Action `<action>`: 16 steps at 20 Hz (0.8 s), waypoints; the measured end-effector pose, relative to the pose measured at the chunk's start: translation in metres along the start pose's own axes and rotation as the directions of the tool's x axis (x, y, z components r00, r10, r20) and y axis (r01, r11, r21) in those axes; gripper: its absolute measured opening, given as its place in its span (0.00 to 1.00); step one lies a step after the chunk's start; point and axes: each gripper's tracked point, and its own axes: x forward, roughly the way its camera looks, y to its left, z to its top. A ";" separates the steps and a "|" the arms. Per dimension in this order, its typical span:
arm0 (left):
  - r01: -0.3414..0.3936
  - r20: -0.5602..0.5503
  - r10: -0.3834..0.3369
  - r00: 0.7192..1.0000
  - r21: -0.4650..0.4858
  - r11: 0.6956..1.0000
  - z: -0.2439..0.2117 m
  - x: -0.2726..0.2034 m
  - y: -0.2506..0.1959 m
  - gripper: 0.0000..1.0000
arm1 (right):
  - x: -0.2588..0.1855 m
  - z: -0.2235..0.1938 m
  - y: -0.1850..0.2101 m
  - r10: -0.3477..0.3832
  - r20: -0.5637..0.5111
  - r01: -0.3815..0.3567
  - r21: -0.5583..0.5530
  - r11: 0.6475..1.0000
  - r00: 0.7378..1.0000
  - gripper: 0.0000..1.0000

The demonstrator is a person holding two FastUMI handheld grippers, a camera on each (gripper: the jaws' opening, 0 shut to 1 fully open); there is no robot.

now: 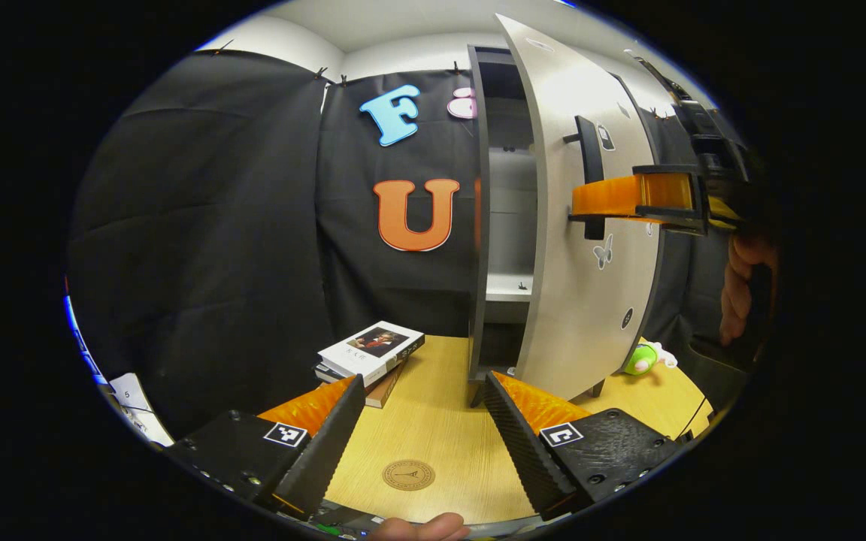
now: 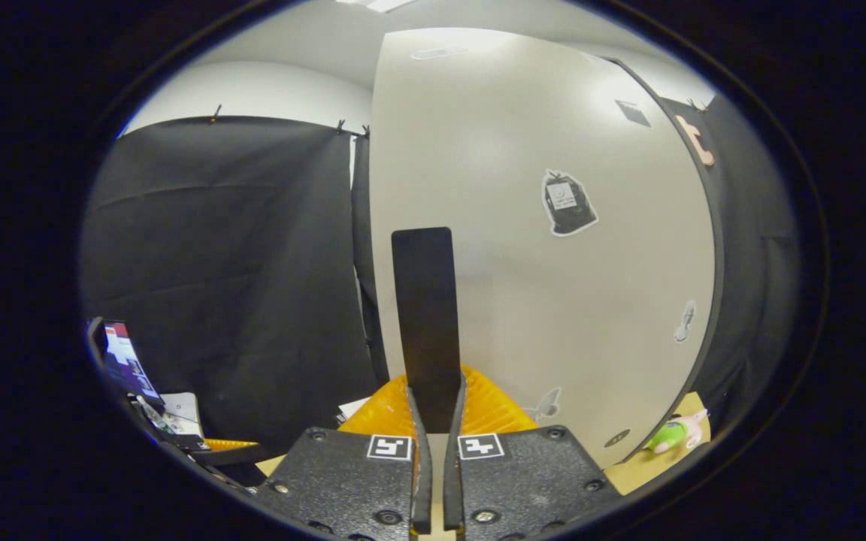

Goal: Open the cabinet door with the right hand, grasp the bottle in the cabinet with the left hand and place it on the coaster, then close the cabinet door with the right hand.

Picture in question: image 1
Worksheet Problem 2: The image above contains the white paper sheet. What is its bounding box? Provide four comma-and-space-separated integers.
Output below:
106, 372, 174, 448

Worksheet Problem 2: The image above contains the white cabinet shelf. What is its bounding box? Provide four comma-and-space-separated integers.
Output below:
486, 272, 535, 304

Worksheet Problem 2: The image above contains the brown book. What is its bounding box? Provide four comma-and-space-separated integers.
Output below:
364, 361, 408, 410

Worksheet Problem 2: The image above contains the black backdrop cloth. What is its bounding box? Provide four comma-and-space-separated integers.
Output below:
65, 49, 765, 440

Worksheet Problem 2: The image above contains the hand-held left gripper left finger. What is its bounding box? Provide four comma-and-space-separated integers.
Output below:
166, 374, 368, 521

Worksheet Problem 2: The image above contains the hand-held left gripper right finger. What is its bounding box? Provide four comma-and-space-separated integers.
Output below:
483, 371, 686, 521

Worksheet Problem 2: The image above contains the green plush toy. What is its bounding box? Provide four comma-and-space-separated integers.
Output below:
623, 340, 678, 376

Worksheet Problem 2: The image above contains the round brown coaster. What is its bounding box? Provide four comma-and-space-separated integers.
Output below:
382, 458, 437, 492

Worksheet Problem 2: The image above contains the black cabinet door handle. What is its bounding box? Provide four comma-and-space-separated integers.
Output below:
562, 115, 607, 241

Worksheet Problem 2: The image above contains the beige cabinet door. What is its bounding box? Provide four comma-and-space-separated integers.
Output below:
495, 14, 665, 403

